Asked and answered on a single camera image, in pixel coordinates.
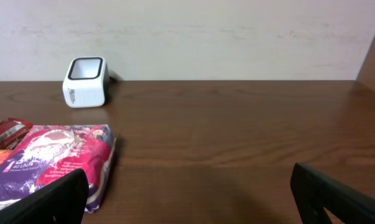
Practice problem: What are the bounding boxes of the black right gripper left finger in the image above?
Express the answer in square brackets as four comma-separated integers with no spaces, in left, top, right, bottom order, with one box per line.
[0,169,88,224]

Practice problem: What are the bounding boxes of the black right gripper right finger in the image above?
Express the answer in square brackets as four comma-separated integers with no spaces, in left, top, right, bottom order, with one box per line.
[290,162,375,223]

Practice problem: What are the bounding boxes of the purple pink floral liner pack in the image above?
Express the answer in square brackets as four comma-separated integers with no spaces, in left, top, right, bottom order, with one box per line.
[0,124,116,213]

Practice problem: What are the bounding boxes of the orange-red snack bar wrapper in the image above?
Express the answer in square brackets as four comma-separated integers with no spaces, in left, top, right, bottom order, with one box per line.
[0,118,33,150]

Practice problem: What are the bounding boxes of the white barcode scanner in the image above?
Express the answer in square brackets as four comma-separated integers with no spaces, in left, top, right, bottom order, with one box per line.
[62,56,109,108]

